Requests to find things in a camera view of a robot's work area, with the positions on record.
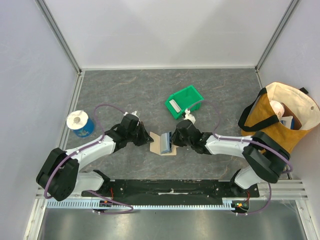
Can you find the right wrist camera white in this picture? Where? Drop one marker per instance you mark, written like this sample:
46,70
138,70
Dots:
188,116

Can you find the slotted cable duct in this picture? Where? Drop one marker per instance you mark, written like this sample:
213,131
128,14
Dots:
99,204

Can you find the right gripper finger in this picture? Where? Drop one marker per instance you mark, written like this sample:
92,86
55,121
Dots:
172,142
171,134

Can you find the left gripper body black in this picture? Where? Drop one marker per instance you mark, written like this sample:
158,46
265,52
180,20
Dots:
137,136

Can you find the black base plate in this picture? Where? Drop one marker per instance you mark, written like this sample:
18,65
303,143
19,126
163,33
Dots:
172,191

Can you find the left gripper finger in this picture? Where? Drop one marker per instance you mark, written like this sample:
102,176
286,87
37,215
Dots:
142,128
147,138

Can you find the mustard canvas tote bag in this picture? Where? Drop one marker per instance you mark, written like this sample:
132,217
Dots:
259,116

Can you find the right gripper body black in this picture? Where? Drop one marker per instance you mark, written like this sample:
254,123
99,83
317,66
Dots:
176,137

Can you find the items inside tote bag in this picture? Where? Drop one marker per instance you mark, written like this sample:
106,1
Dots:
285,115

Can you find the green plastic bin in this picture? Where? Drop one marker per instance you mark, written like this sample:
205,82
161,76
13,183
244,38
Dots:
187,98

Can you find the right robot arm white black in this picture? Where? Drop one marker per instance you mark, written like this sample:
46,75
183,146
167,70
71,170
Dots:
266,159

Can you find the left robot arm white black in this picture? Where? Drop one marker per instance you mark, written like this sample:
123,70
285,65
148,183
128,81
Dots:
61,176

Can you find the credit card stack in bin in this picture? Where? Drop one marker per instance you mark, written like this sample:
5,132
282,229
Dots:
174,105

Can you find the toilet paper roll blue wrapper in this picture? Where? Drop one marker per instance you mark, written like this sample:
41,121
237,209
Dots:
80,123

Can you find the beige leather card holder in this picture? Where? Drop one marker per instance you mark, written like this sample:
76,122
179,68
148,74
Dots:
161,145

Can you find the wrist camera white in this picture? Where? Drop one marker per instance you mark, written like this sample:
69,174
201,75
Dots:
135,115
188,116

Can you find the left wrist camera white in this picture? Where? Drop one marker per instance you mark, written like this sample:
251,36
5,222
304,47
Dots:
135,115

